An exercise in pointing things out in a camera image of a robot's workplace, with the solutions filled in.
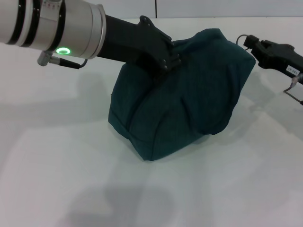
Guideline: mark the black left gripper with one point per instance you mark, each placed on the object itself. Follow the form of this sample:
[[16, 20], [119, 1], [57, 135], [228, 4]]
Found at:
[[139, 40]]

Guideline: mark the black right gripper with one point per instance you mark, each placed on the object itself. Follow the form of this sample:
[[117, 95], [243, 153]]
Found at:
[[281, 58]]

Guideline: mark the dark teal insulated lunch bag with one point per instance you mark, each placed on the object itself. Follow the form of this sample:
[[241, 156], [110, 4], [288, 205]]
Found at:
[[180, 99]]

